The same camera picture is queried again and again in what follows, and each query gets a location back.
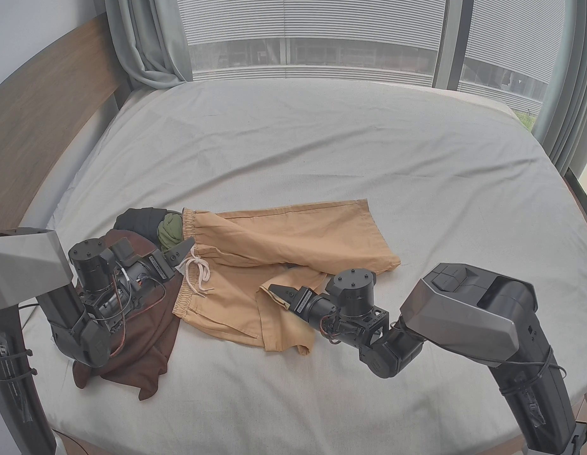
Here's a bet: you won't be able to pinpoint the tan shorts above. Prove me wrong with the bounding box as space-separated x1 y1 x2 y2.
171 198 401 355

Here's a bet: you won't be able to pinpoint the grey-green curtain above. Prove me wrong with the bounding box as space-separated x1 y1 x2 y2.
101 0 194 91
533 0 587 176

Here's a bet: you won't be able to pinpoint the window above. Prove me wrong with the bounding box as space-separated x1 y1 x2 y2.
172 0 578 112

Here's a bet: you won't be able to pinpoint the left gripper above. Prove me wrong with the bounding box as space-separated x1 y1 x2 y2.
126 236 196 287

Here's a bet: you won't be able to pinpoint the green garment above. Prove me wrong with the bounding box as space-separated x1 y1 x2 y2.
157 210 185 250

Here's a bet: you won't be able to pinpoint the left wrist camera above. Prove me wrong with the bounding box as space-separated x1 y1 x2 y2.
110 237 139 268

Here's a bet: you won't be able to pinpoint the bed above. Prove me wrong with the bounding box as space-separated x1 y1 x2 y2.
0 12 587 455

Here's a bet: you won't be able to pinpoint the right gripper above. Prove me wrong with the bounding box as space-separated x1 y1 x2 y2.
268 282 339 333

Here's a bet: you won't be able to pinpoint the brown garment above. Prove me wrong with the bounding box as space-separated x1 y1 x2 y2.
73 228 182 402

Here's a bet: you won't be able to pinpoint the black garment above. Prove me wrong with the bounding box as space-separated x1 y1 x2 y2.
114 208 168 245

